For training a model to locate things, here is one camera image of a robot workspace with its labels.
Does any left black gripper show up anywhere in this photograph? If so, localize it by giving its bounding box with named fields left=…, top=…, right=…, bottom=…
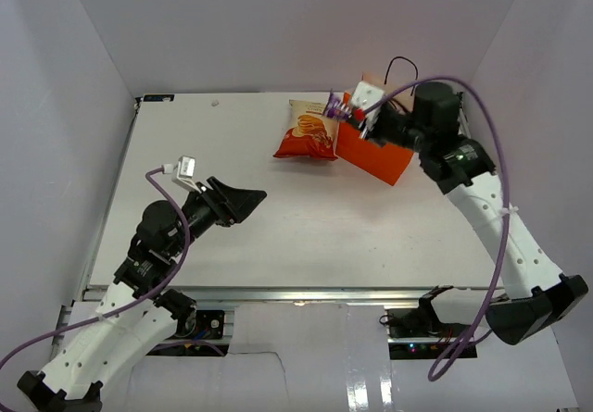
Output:
left=169, top=176, right=268, bottom=256

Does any purple M&M's packet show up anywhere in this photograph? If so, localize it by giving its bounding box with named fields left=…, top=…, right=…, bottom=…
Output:
left=323, top=92, right=351, bottom=122

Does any orange chips bag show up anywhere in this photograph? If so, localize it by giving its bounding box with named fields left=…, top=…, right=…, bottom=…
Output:
left=273, top=100, right=338, bottom=161

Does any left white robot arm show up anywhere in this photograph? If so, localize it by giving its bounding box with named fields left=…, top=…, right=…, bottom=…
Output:
left=17, top=177, right=267, bottom=411

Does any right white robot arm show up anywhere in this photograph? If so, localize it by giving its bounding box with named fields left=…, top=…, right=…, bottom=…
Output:
left=350, top=81, right=588, bottom=345

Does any orange paper bag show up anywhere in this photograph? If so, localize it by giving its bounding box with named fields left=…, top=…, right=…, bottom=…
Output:
left=334, top=56, right=423, bottom=187

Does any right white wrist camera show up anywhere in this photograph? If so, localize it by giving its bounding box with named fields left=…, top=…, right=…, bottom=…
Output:
left=349, top=81, right=385, bottom=131

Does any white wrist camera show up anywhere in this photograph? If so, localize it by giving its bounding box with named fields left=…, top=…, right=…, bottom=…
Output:
left=349, top=81, right=385, bottom=131
left=162, top=156, right=202, bottom=194

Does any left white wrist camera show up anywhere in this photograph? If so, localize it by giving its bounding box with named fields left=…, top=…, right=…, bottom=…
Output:
left=162, top=156, right=202, bottom=194

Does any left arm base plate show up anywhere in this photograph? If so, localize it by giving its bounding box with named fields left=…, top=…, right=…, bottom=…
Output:
left=148, top=310, right=228, bottom=357

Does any aluminium table frame rail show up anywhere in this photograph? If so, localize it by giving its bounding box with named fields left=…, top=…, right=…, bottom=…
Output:
left=81, top=285, right=446, bottom=304

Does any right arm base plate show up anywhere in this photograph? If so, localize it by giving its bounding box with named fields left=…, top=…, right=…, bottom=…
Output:
left=379, top=285, right=483, bottom=361

